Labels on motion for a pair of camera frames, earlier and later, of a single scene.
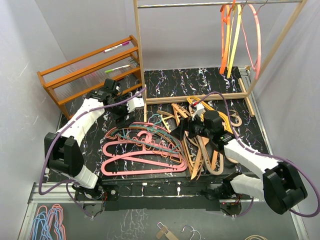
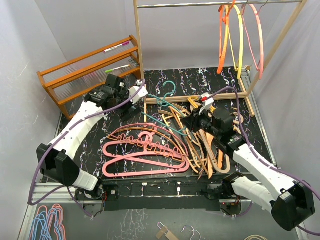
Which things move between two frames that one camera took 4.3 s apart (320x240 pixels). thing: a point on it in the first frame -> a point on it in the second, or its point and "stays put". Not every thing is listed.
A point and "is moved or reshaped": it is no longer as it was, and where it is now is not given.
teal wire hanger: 157,120 -> 158,100
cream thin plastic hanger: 167,125 stays put
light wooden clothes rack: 177,4 stays put
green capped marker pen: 111,70 stays put
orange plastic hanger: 225,15 is moved or reshaped
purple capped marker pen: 125,43 stays put
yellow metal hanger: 230,60 -> 240,66
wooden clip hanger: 169,234 stays put
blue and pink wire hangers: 48,225 stays put
